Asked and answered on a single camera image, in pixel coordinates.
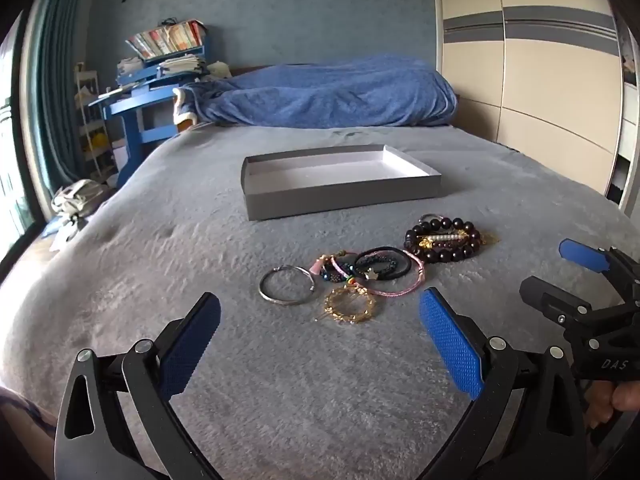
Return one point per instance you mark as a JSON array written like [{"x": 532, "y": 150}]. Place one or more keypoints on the white soft toy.
[{"x": 220, "y": 69}]

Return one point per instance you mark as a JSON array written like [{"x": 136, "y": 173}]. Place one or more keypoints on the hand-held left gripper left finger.
[{"x": 192, "y": 340}]

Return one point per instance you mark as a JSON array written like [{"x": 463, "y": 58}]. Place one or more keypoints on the teal curtain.
[{"x": 55, "y": 85}]

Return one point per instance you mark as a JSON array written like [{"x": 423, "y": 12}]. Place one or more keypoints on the light fabric bag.
[{"x": 75, "y": 197}]

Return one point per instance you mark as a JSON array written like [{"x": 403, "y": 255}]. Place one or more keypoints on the blue desk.
[{"x": 135, "y": 135}]

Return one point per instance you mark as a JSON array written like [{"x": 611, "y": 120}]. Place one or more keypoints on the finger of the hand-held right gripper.
[
  {"x": 550, "y": 300},
  {"x": 582, "y": 255}
]

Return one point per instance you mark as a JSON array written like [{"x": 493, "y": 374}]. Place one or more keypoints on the stack of papers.
[{"x": 180, "y": 65}]

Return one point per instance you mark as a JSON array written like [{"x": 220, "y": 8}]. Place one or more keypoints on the cream wardrobe with grey stripes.
[{"x": 540, "y": 60}]

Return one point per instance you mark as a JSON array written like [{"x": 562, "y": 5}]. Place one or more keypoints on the blue blanket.
[{"x": 325, "y": 95}]

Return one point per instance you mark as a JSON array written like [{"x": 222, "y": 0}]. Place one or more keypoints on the person's right hand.
[{"x": 622, "y": 399}]

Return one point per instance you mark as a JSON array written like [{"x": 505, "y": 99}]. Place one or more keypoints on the shallow grey cardboard box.
[{"x": 340, "y": 195}]

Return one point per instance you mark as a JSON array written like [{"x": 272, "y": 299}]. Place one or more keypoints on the row of books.
[{"x": 165, "y": 37}]

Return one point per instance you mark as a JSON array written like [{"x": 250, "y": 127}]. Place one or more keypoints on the white shelf rack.
[{"x": 85, "y": 110}]

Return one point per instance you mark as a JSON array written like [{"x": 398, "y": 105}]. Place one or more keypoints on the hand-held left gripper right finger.
[{"x": 450, "y": 345}]

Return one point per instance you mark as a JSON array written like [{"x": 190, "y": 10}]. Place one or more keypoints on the pearl hair clip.
[{"x": 442, "y": 237}]

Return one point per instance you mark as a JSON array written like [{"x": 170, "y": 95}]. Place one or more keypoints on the window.
[{"x": 10, "y": 160}]

